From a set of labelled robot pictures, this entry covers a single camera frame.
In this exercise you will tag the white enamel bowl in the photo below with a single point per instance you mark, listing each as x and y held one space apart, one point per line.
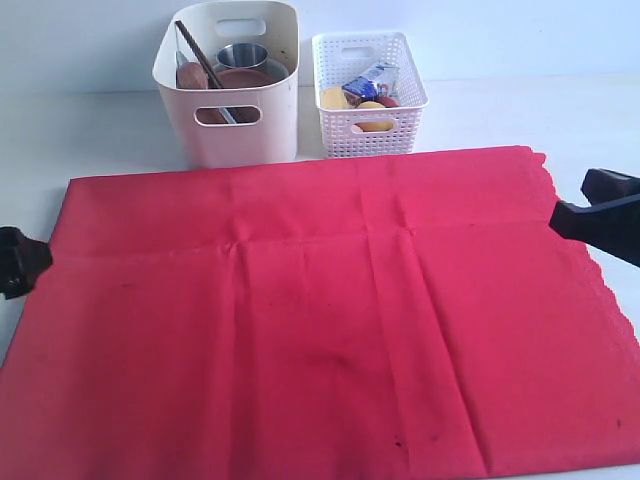
275 70

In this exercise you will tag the yellow cheese wedge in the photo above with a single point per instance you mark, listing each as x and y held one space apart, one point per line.
333 98

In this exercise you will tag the steel table knife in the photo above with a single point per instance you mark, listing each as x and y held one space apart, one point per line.
208 115

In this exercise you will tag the stainless steel cup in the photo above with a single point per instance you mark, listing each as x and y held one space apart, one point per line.
245 55

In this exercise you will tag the brown wooden chopstick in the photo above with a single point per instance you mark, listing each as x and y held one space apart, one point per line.
205 67
197 50

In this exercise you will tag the yellow lemon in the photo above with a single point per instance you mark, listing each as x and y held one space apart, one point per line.
373 126

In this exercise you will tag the white perforated plastic basket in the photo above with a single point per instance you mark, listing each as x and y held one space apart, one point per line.
340 57

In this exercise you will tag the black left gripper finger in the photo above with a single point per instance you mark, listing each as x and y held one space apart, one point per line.
33 258
612 227
12 275

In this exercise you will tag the blue white milk carton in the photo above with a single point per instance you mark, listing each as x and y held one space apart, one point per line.
378 80

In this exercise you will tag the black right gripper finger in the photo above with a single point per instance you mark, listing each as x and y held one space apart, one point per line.
602 185

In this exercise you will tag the red sausage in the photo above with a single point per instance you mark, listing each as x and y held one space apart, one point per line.
387 102

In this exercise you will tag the brown wooden spoon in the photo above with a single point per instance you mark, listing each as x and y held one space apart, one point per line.
191 76

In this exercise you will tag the brown wooden plate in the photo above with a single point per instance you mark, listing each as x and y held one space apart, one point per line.
243 78

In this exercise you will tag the cream plastic bin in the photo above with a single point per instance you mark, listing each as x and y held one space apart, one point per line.
213 25

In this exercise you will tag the red tablecloth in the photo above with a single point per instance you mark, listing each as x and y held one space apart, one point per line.
391 317

